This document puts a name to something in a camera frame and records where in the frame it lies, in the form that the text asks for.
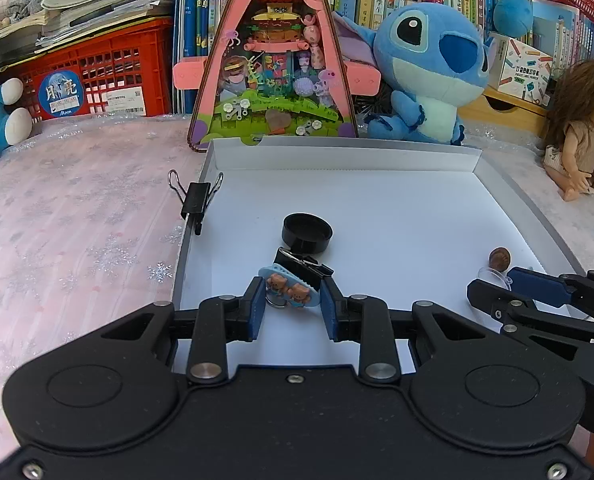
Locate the blue hair clip with bears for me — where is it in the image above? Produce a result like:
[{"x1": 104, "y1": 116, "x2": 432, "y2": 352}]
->
[{"x1": 258, "y1": 263, "x2": 320, "y2": 308}]

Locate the large black binder clip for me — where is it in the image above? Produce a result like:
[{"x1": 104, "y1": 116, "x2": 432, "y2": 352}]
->
[{"x1": 272, "y1": 247, "x2": 334, "y2": 293}]

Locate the small brown nut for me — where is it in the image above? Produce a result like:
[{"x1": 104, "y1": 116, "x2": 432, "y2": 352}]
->
[{"x1": 488, "y1": 247, "x2": 512, "y2": 273}]

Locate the black round cap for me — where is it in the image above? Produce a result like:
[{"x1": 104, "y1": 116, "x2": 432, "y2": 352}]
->
[{"x1": 282, "y1": 212, "x2": 334, "y2": 255}]

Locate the grey shallow cardboard box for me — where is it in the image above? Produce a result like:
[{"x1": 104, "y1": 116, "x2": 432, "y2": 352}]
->
[{"x1": 171, "y1": 135, "x2": 589, "y2": 376}]

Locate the small binder clip on box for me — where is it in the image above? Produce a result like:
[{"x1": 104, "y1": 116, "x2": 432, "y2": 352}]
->
[{"x1": 168, "y1": 169, "x2": 224, "y2": 236}]

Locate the long haired baby doll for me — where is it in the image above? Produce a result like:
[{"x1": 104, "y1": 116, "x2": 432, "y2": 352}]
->
[{"x1": 542, "y1": 60, "x2": 594, "y2": 202}]

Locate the wooden drawer box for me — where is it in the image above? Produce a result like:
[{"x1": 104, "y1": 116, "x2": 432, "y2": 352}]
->
[{"x1": 457, "y1": 87, "x2": 546, "y2": 136}]

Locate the white pencil print box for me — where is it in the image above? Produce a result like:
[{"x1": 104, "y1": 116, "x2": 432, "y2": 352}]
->
[{"x1": 489, "y1": 34, "x2": 553, "y2": 107}]

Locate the pink triangular diorama toy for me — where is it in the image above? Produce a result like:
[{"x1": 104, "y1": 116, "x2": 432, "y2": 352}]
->
[{"x1": 173, "y1": 0, "x2": 381, "y2": 152}]

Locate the red plastic crate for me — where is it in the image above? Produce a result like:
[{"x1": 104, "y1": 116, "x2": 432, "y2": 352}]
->
[{"x1": 0, "y1": 18, "x2": 172, "y2": 122}]

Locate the Stitch plush toy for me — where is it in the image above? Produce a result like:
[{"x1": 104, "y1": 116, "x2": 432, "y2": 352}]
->
[{"x1": 333, "y1": 2, "x2": 496, "y2": 145}]

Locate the blue plush ball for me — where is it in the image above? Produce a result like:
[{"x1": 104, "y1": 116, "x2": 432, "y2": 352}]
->
[{"x1": 493, "y1": 0, "x2": 533, "y2": 38}]

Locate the stack of books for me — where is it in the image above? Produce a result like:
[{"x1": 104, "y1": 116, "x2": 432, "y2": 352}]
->
[{"x1": 0, "y1": 0, "x2": 175, "y2": 66}]

